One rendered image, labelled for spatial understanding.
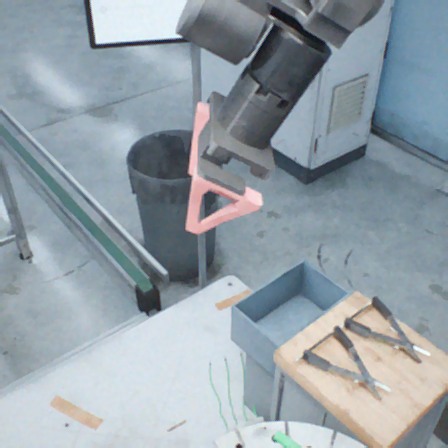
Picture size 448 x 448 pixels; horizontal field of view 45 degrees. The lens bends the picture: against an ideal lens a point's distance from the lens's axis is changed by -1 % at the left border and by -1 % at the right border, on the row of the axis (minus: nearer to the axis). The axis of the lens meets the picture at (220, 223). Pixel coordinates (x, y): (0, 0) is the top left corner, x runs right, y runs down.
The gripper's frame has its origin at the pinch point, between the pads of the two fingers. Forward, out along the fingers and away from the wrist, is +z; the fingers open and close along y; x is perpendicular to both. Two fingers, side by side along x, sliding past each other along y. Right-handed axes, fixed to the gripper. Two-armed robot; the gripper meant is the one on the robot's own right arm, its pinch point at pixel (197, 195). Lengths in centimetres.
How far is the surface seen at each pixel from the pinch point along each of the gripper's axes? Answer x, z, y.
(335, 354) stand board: 32.1, 17.7, -3.2
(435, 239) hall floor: 162, 67, -150
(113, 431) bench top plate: 14, 60, -8
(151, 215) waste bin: 30, 100, -125
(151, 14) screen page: -7, 12, -79
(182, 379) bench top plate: 25, 54, -19
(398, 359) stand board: 39.9, 13.2, -2.2
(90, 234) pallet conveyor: 3, 70, -67
